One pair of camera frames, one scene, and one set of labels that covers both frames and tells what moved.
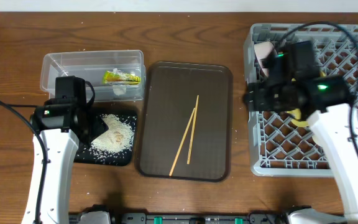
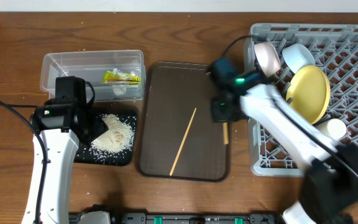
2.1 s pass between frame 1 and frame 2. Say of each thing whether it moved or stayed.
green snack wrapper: stayed
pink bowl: stayed
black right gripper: moved
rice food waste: stayed
